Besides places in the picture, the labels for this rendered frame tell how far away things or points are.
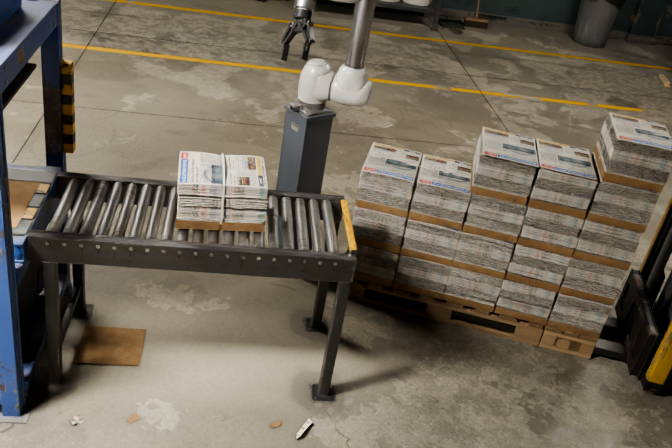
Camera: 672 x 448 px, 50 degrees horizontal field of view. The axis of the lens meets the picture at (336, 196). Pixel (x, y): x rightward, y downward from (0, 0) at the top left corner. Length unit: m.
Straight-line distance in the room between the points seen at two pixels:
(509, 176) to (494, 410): 1.16
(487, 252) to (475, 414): 0.84
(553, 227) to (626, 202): 0.37
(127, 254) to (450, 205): 1.67
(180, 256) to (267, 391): 0.87
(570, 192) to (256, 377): 1.80
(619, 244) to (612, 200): 0.26
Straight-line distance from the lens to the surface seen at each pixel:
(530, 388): 3.99
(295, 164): 3.99
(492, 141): 3.83
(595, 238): 3.92
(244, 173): 3.14
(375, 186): 3.80
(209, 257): 3.06
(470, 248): 3.92
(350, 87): 3.77
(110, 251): 3.09
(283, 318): 3.98
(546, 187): 3.76
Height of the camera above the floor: 2.51
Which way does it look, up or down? 29 degrees down
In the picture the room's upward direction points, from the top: 10 degrees clockwise
